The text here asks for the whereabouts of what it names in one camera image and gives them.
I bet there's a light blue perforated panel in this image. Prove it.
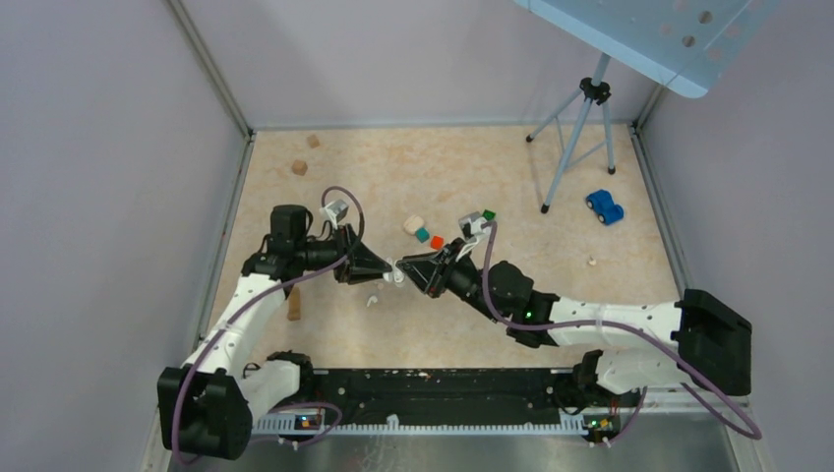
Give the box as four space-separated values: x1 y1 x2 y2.
516 0 779 98

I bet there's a near wooden cube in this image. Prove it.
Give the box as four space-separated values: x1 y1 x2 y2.
291 159 308 176

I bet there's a white earbud charging case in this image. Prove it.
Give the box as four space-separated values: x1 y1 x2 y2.
383 258 405 287

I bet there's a beige rounded block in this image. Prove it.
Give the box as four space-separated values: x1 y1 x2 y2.
402 215 425 235

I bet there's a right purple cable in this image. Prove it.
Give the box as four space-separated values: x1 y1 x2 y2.
480 221 763 444

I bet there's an orange-red small cube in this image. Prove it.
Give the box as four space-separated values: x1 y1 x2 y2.
430 236 445 251

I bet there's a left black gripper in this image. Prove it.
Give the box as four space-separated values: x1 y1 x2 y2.
296 222 391 284

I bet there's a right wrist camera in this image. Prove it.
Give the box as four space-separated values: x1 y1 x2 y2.
456 212 492 261

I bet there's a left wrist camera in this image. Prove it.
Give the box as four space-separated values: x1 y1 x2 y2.
320 199 350 228

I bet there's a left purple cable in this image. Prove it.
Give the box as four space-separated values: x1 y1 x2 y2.
170 186 366 467

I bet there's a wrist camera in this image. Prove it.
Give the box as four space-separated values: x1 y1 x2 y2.
456 212 492 261
320 199 350 228

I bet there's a purple cable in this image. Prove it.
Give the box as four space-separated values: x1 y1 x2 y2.
170 186 366 467
480 221 763 444

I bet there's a blue toy car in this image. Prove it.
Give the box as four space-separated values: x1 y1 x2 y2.
585 189 625 225

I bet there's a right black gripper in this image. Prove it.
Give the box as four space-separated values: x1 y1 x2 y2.
398 237 505 324

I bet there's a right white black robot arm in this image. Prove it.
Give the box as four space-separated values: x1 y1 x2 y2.
395 247 752 405

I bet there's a wooden arch block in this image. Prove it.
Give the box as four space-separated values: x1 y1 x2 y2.
286 287 301 322

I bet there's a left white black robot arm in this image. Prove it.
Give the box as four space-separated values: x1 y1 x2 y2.
157 200 404 459

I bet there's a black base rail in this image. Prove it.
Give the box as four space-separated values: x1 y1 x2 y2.
281 368 640 431

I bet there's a grey tripod stand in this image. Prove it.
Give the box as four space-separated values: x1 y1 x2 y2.
525 53 617 214

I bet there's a teal small cube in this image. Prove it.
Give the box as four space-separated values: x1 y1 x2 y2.
414 228 431 243

